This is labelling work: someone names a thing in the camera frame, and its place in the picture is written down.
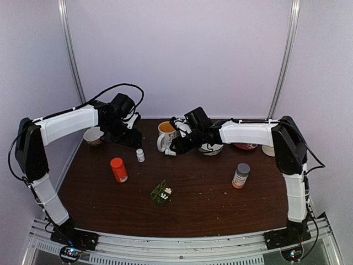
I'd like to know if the large orange pill bottle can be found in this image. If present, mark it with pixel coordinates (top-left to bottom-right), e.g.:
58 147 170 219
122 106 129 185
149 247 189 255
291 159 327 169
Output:
111 164 128 183

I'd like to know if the aluminium front rail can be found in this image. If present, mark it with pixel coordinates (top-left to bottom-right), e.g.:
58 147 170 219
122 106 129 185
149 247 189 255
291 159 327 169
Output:
19 218 344 264

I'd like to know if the orange bottle cap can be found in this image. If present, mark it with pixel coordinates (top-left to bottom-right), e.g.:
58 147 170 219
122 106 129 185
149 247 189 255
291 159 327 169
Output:
110 157 124 169

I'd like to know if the small white lying bottle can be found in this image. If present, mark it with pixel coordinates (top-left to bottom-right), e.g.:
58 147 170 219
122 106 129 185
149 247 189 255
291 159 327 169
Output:
164 149 177 156

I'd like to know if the black braided cable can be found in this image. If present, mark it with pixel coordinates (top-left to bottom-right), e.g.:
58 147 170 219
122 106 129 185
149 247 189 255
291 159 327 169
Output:
7 83 146 183
286 121 327 249

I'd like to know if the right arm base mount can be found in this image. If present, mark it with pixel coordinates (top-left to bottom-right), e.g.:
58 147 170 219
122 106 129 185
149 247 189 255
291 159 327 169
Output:
264 220 312 250

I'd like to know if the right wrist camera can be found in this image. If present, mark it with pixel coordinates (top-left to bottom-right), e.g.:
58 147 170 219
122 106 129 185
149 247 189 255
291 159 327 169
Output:
169 117 192 137

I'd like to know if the floral mug yellow inside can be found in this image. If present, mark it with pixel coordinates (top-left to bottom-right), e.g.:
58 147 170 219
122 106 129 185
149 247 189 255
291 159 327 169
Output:
157 121 178 152

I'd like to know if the amber bottle grey cap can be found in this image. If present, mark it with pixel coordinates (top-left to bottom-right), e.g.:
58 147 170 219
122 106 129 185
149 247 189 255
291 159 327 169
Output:
232 163 250 189

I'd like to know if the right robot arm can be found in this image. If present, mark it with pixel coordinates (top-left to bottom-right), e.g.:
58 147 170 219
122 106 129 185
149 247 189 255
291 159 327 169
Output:
169 107 308 244

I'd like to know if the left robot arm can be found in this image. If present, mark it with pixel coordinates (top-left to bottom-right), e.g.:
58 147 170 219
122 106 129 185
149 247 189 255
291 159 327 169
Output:
15 93 142 245

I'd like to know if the right aluminium frame post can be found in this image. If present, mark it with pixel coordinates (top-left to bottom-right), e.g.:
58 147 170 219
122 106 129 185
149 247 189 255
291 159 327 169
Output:
267 0 301 119

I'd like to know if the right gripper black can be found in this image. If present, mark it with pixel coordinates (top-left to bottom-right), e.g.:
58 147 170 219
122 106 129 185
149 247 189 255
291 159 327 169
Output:
170 128 205 154

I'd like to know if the white fluted bowl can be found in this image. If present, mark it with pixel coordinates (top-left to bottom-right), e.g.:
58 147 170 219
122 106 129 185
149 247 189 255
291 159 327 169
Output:
198 144 224 156

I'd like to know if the right black braided cable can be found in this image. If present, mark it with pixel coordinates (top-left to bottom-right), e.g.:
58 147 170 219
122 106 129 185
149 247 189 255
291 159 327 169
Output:
286 121 327 249

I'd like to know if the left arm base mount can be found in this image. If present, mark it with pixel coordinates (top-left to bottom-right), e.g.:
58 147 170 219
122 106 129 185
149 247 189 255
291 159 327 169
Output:
50 218 99 251

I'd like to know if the small white tea cup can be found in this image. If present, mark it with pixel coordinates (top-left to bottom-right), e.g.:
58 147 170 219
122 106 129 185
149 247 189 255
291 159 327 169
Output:
83 127 104 146

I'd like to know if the left aluminium frame post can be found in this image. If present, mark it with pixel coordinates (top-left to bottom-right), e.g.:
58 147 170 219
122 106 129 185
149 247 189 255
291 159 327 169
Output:
57 0 86 103

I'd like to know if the red floral plate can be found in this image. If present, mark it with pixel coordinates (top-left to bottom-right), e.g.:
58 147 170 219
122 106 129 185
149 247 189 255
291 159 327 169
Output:
233 143 258 151

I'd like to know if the left black braided cable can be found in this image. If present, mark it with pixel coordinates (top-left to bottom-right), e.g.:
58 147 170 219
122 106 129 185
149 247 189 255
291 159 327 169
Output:
7 83 146 183

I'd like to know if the small white pill bottle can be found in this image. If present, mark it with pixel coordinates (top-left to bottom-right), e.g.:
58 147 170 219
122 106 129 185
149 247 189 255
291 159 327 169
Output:
136 149 145 163

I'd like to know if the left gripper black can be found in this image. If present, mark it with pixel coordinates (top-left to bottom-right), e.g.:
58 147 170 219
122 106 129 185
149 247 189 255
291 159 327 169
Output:
103 118 142 149

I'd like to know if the cream ribbed mug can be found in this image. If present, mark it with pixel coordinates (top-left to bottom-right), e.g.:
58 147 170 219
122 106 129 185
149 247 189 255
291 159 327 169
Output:
261 145 275 157

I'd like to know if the aluminium frame post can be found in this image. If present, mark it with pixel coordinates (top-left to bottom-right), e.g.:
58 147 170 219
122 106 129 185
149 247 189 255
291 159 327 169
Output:
267 0 301 119
57 0 86 103

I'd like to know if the green pill organizer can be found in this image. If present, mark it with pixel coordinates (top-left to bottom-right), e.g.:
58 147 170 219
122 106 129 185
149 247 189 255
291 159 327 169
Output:
150 179 174 206

